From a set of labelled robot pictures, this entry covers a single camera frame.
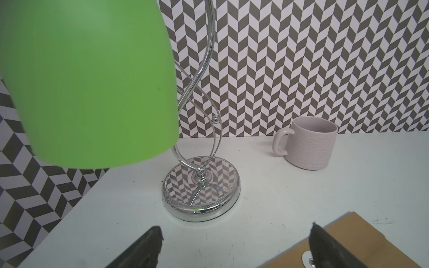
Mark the pale pink ribbed mug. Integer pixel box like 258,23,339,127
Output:
272,116,339,171

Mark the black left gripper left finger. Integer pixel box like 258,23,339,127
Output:
106,226,163,268

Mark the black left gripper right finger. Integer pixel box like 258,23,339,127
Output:
308,222,367,268

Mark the brown kraft file bag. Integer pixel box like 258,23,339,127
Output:
263,212,419,268

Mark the green plastic wine glass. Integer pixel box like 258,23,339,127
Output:
1,1,179,169

